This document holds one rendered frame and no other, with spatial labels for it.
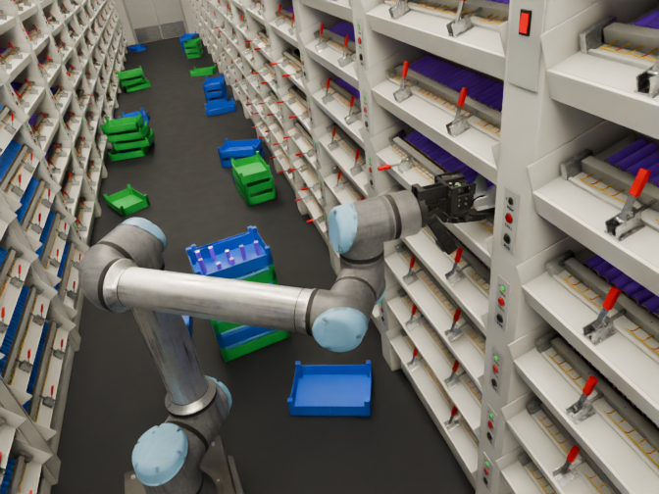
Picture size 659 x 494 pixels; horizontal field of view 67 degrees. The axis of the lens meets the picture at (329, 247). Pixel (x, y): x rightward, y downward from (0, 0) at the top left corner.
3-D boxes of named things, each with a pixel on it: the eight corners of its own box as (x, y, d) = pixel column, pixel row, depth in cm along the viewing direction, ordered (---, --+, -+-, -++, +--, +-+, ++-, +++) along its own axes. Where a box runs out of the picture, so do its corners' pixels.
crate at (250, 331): (221, 349, 209) (216, 335, 205) (210, 321, 225) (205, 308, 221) (286, 323, 218) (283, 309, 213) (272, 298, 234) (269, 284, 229)
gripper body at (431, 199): (480, 183, 96) (423, 196, 93) (477, 222, 100) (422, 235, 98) (459, 169, 102) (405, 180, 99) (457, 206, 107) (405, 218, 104)
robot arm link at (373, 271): (333, 314, 102) (329, 264, 96) (348, 279, 111) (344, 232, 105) (379, 320, 100) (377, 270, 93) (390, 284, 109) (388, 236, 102)
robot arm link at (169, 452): (138, 503, 139) (115, 465, 130) (171, 450, 153) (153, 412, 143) (184, 515, 134) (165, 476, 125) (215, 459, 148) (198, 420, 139)
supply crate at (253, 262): (200, 289, 192) (194, 272, 187) (190, 264, 208) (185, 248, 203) (274, 264, 200) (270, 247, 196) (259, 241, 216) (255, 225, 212)
